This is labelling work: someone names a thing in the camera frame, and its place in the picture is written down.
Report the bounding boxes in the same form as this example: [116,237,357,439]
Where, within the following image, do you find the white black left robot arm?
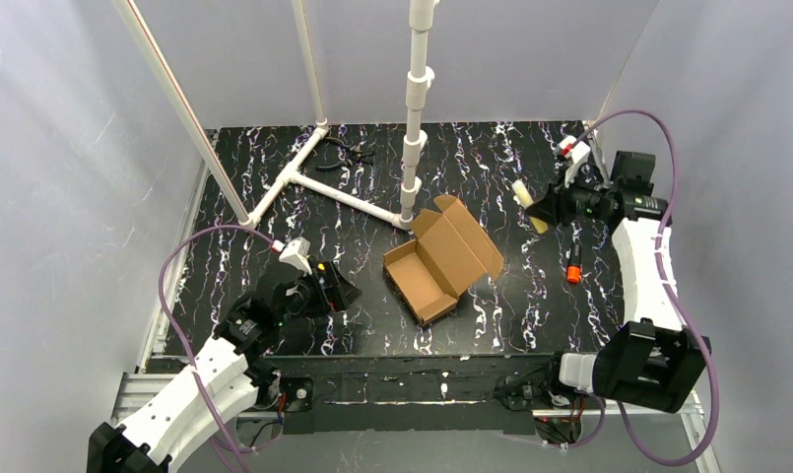
[87,261,363,472]

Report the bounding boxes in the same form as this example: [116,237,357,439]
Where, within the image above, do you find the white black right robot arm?
[512,151,710,413]

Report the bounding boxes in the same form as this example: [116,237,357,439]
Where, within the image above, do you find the white PVC pipe frame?
[112,1,438,231]

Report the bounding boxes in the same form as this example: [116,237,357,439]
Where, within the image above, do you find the red orange handled tool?
[566,242,582,284]

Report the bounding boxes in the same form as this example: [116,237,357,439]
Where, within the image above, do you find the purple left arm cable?
[158,225,287,473]

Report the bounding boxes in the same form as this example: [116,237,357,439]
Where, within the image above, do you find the yellow handled tool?
[511,179,549,235]

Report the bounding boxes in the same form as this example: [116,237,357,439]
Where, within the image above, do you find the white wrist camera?
[276,236,312,275]
[558,135,591,188]

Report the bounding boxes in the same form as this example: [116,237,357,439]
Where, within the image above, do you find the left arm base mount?
[216,372,315,414]

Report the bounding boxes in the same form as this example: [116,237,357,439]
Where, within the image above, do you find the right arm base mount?
[492,367,593,416]

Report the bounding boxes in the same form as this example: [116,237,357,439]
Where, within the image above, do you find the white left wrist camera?
[276,236,312,275]

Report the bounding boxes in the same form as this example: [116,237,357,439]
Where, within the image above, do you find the black pliers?
[315,136,376,172]

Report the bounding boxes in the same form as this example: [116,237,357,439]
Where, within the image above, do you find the brown cardboard box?
[383,194,504,327]

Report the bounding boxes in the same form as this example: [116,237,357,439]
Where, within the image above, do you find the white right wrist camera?
[558,135,591,188]

